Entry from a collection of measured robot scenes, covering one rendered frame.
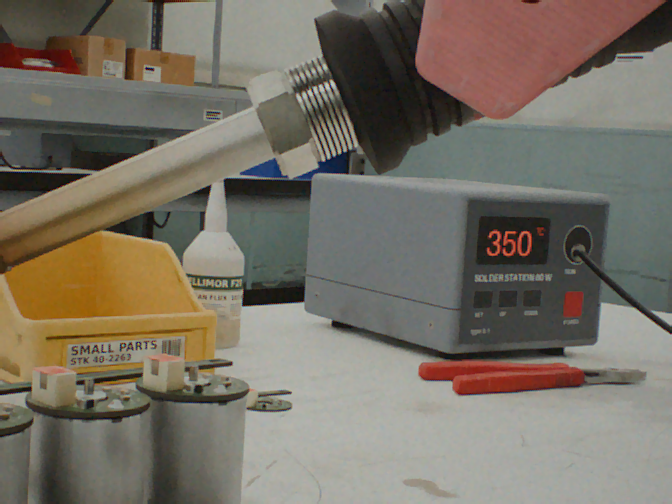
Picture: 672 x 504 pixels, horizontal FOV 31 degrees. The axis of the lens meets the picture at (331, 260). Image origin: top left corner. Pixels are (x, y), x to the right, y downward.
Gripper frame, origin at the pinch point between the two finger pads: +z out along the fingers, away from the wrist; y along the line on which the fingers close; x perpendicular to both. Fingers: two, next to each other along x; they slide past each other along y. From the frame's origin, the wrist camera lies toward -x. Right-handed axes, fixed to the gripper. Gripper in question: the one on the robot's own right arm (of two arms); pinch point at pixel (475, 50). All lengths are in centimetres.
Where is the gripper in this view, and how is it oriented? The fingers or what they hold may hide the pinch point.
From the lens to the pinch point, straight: 18.2
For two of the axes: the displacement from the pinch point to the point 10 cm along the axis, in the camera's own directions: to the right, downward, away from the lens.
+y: 0.5, 1.0, -9.9
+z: -5.1, 8.5, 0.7
